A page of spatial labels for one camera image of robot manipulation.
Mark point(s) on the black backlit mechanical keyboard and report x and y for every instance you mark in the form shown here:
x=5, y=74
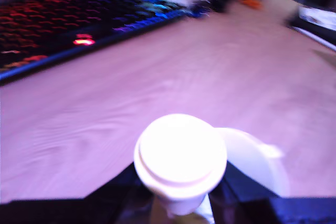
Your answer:
x=52, y=24

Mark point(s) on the tan coffee capsule pale lid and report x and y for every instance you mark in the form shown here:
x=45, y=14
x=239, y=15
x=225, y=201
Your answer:
x=181, y=155

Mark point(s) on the small orange object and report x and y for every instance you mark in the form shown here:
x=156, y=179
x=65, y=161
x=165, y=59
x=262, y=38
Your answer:
x=250, y=2

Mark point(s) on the black and white flat object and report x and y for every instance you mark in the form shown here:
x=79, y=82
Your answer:
x=315, y=24

